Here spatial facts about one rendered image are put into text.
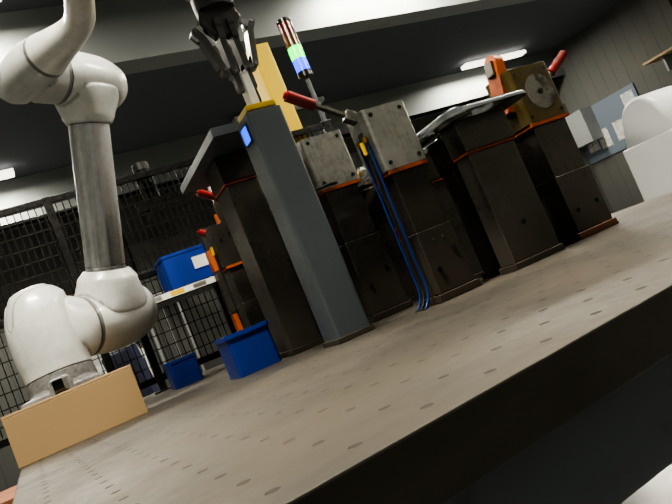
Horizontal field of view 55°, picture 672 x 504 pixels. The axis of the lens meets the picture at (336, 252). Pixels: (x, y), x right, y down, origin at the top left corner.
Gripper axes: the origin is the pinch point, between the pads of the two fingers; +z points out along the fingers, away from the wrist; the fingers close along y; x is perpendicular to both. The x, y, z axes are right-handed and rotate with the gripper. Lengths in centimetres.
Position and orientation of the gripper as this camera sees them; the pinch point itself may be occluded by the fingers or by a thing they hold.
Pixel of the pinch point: (248, 91)
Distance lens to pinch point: 124.0
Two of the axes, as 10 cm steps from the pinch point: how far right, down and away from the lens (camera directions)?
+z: 3.8, 9.2, -0.7
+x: -3.8, 2.2, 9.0
